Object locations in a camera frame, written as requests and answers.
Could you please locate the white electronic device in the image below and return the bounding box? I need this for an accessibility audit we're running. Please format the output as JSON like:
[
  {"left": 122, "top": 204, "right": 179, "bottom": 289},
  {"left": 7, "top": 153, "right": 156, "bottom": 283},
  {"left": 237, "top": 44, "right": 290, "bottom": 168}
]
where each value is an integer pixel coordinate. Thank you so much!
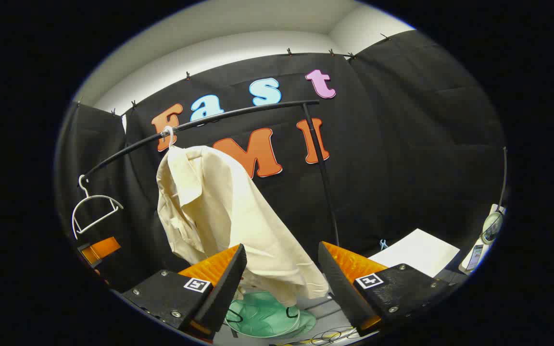
[{"left": 459, "top": 204, "right": 506, "bottom": 275}]

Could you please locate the green laundry hamper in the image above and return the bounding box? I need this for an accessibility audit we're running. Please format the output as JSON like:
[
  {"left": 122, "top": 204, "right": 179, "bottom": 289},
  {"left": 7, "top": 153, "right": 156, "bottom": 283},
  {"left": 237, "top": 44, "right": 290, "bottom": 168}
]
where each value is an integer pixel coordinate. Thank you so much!
[{"left": 226, "top": 290, "right": 317, "bottom": 338}]

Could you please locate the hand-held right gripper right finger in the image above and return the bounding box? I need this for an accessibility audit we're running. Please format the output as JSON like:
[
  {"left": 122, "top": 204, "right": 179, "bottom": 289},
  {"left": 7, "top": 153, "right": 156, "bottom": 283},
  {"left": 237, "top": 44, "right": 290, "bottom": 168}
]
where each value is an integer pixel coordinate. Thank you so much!
[{"left": 318, "top": 241, "right": 451, "bottom": 337}]

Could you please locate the row of black clips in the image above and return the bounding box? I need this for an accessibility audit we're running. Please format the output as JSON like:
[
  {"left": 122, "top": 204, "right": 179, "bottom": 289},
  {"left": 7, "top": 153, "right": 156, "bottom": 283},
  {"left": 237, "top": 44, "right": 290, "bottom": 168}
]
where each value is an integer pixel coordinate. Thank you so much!
[{"left": 77, "top": 33, "right": 393, "bottom": 118}]

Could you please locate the tangle of floor cables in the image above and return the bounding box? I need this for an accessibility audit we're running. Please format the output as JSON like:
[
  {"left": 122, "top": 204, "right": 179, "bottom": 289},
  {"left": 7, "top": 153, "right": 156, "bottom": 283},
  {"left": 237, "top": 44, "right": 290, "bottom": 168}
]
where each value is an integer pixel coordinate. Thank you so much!
[{"left": 277, "top": 327, "right": 359, "bottom": 346}]

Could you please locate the white paper sheet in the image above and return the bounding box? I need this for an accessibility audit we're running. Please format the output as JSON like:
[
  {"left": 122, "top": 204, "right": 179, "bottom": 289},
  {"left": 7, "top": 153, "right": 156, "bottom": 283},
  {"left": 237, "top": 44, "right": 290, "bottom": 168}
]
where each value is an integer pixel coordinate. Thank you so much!
[{"left": 368, "top": 228, "right": 460, "bottom": 278}]

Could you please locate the black clothes rack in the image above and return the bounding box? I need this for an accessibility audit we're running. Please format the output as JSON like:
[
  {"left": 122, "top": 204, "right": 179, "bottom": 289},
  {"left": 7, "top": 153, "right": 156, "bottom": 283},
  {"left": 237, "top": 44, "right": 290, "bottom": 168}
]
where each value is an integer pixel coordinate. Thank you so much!
[{"left": 83, "top": 99, "right": 341, "bottom": 247}]

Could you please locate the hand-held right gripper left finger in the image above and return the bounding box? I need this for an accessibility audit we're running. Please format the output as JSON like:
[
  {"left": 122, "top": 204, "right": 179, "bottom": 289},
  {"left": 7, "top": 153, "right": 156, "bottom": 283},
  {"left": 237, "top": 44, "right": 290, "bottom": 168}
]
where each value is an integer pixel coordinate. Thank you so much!
[{"left": 121, "top": 244, "right": 248, "bottom": 344}]

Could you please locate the cream shirt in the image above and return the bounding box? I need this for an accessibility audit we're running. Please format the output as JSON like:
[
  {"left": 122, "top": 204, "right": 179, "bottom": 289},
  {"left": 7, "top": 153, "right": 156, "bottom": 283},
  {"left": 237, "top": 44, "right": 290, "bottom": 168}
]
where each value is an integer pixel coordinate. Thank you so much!
[{"left": 156, "top": 144, "right": 329, "bottom": 307}]

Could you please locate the black backdrop cloth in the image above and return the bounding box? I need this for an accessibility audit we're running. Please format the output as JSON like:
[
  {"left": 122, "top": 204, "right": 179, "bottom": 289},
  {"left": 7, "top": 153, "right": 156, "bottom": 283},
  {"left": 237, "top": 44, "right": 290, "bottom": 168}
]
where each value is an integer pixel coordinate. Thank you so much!
[{"left": 56, "top": 30, "right": 507, "bottom": 289}]

